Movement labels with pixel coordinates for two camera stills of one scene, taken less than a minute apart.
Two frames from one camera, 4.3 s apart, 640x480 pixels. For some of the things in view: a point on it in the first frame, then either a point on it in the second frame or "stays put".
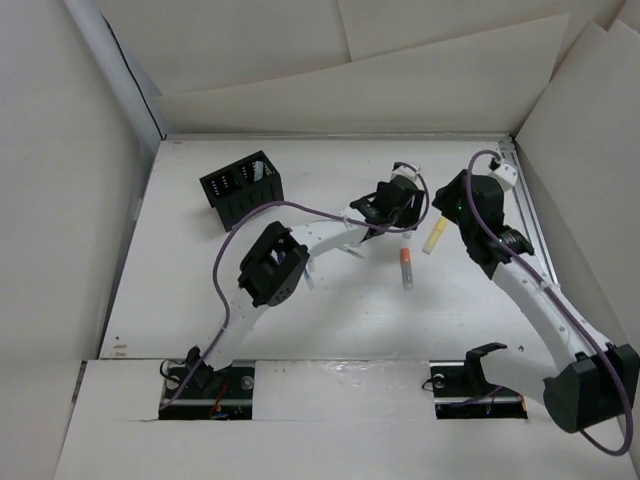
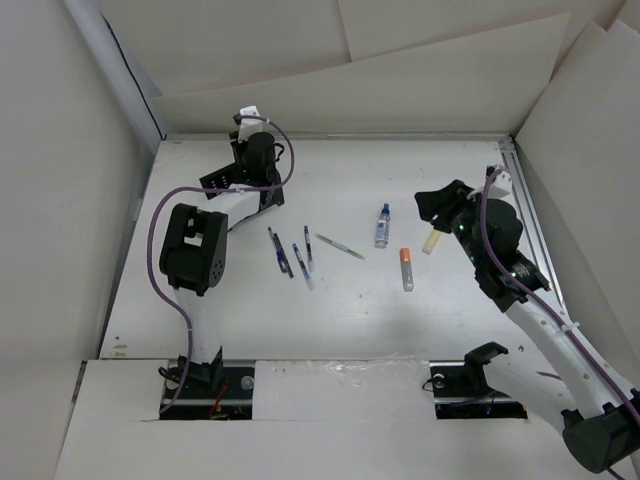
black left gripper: [410, 211] -> [238, 147]
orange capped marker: [407, 269] stays put
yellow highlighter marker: [435, 236] stays put
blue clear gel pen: [308, 277] stays put
